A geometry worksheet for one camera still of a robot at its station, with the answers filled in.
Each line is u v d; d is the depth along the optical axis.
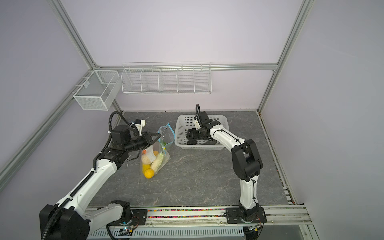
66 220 0.38
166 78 1.00
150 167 0.87
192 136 0.83
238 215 0.74
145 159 0.83
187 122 1.08
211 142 0.96
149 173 0.83
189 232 0.71
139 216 0.74
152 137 0.73
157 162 0.87
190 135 0.84
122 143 0.59
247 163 0.51
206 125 0.71
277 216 0.75
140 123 0.71
